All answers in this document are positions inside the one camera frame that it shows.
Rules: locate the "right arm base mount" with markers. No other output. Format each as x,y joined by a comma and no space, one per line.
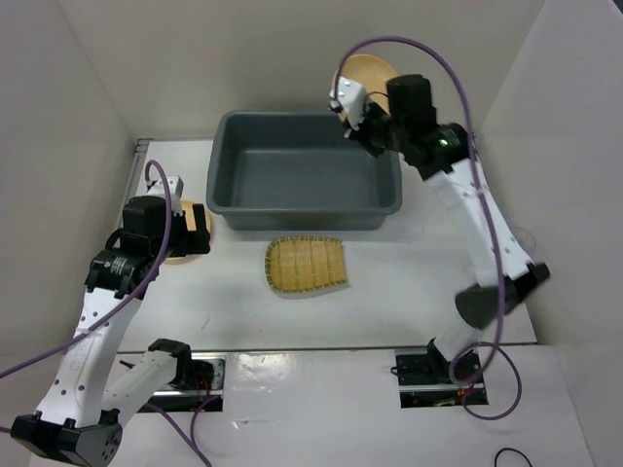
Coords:
420,385

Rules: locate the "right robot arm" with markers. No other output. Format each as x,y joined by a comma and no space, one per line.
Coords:
506,275

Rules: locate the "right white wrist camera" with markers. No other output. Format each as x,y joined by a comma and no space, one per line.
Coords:
350,102

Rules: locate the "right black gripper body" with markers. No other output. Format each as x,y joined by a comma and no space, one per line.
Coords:
376,131

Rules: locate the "tan plate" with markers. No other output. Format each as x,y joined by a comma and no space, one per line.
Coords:
372,72
187,210

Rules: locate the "grey plastic bin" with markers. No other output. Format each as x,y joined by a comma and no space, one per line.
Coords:
295,171

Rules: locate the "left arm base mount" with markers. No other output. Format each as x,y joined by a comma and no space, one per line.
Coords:
203,390

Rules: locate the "woven bamboo tray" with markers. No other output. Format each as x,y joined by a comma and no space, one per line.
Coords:
300,264

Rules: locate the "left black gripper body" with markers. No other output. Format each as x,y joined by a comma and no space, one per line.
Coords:
184,242

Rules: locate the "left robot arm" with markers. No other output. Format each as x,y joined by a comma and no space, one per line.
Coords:
81,419

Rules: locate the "clear plastic cup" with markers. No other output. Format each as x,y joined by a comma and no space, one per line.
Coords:
526,240

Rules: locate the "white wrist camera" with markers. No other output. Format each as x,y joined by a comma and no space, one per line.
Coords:
350,102
175,186

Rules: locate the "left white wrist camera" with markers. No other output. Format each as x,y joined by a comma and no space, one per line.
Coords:
175,186

